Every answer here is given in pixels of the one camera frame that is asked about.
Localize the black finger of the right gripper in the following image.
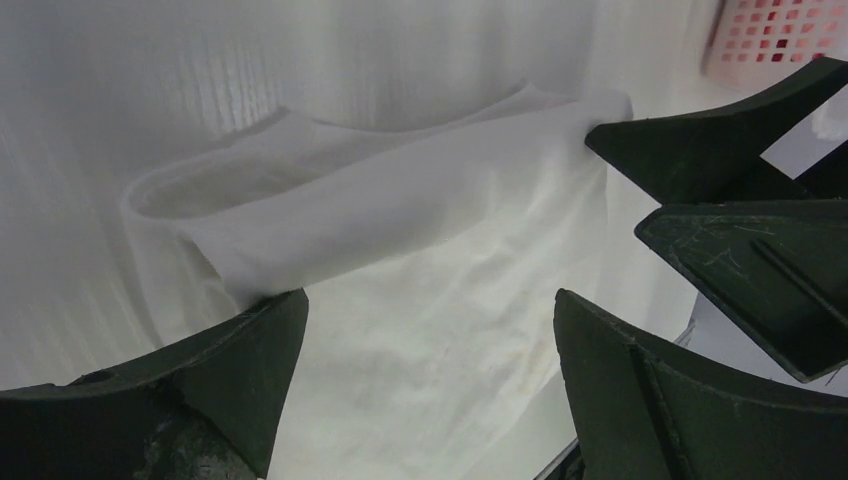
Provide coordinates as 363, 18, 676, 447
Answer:
634, 200, 847, 383
585, 57, 847, 204

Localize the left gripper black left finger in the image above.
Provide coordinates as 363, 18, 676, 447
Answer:
1, 290, 309, 479

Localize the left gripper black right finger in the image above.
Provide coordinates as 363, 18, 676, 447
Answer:
553, 290, 847, 479

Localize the white plastic laundry basket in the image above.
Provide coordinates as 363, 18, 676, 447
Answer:
702, 0, 847, 92

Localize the white t shirt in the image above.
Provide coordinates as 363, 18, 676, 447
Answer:
121, 86, 632, 479

